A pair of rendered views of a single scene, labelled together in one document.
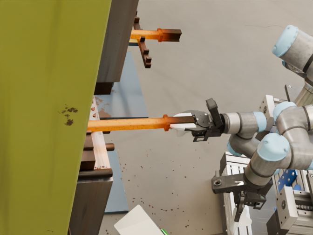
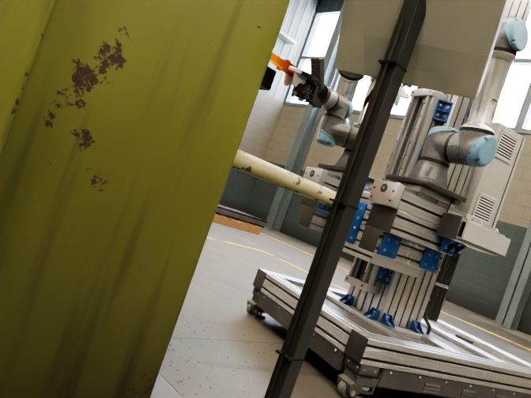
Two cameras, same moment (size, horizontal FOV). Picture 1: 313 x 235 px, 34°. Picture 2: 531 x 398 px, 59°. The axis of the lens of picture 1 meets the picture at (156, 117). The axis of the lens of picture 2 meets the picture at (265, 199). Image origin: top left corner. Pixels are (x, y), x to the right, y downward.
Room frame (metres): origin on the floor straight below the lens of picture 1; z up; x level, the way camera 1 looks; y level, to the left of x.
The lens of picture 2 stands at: (-0.34, 0.29, 0.55)
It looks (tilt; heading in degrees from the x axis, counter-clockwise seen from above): 0 degrees down; 345
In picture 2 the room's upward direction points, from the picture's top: 19 degrees clockwise
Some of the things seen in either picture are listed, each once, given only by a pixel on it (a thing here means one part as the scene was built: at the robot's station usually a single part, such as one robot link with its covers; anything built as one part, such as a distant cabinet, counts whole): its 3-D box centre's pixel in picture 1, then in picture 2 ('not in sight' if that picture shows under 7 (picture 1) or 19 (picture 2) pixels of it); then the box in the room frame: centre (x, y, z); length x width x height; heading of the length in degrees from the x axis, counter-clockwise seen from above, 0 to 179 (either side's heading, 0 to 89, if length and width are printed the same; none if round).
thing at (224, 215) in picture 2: not in sight; (219, 213); (7.08, -1.11, 0.12); 1.58 x 0.80 x 0.24; 118
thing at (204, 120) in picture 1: (207, 125); (310, 91); (1.29, -0.18, 0.98); 0.12 x 0.08 x 0.09; 117
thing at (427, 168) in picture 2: not in sight; (430, 173); (1.29, -0.75, 0.87); 0.15 x 0.15 x 0.10
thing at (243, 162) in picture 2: not in sight; (286, 179); (0.81, -0.06, 0.62); 0.44 x 0.05 x 0.05; 117
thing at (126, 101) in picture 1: (105, 83); not in sight; (1.59, 0.25, 0.73); 0.40 x 0.30 x 0.02; 26
